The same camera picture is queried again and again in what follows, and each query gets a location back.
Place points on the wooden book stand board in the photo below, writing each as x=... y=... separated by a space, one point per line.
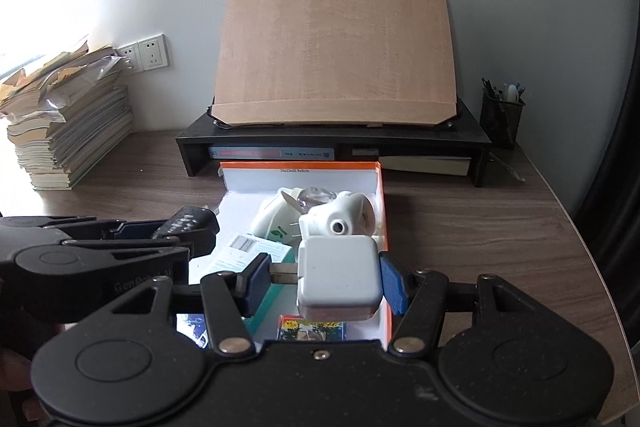
x=335 y=62

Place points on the blue floss pick box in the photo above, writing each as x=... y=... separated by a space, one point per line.
x=193 y=326

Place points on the black mesh pen holder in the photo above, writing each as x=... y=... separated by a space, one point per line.
x=501 y=113

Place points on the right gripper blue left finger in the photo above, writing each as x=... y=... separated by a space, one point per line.
x=252 y=284

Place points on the white wall socket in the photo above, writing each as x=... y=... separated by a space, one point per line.
x=130 y=54
x=153 y=53

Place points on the white wall socket left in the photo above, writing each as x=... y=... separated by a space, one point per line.
x=130 y=54

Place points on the clear glass bottle white cap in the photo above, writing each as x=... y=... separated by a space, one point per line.
x=310 y=197

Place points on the beige book under riser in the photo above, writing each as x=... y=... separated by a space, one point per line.
x=451 y=166

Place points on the clear plastic bag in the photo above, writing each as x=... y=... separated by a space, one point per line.
x=69 y=84

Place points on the black charger plug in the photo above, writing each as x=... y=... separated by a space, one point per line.
x=186 y=220

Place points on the white wall socket right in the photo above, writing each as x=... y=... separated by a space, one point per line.
x=153 y=53

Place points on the stack of books and papers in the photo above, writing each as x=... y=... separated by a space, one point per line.
x=59 y=148

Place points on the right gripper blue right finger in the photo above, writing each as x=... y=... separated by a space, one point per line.
x=396 y=282

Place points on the black monitor riser stand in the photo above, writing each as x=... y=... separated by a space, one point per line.
x=459 y=136

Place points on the red blue playing card box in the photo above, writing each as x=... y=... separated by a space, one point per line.
x=294 y=328

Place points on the teal adhesive bandage box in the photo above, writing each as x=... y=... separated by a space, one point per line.
x=247 y=260

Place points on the person's left hand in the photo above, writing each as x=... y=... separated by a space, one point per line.
x=14 y=371

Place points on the red grey book under riser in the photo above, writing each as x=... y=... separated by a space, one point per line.
x=288 y=153

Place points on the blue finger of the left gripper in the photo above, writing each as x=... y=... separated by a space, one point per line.
x=136 y=230

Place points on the white plug-in diffuser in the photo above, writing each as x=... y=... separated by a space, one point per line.
x=278 y=217
x=349 y=213

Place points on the orange white cardboard box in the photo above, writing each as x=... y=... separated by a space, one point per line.
x=248 y=184

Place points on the white square charger plug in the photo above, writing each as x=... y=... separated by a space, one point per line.
x=337 y=278

